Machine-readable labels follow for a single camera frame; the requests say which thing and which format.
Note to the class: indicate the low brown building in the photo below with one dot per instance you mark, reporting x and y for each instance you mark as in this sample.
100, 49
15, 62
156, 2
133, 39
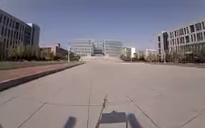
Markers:
53, 51

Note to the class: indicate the grass strip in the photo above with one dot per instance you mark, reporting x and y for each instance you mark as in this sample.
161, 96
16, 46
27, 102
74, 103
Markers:
10, 65

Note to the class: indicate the robot's own part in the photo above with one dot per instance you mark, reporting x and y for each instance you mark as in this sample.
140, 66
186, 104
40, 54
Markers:
70, 122
134, 121

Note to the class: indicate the pale multi-storey building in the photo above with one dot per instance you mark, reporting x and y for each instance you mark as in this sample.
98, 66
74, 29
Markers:
190, 36

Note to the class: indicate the grey stone kerb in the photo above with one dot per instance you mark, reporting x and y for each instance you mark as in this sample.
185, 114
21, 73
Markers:
26, 78

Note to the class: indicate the grey concrete slab pavement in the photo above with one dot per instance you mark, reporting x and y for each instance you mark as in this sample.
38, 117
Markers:
123, 83

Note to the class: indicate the small white building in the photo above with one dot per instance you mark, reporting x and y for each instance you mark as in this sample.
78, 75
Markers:
130, 52

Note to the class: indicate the wide glass-fronted building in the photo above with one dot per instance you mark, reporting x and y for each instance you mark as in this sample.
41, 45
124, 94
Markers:
96, 47

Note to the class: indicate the pale pole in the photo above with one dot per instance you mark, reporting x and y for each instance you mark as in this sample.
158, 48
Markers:
69, 53

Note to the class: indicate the red brick strip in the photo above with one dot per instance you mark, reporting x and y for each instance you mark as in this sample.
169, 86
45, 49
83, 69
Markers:
13, 73

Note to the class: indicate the large grey office building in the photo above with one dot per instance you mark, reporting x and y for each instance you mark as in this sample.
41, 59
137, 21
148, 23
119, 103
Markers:
10, 30

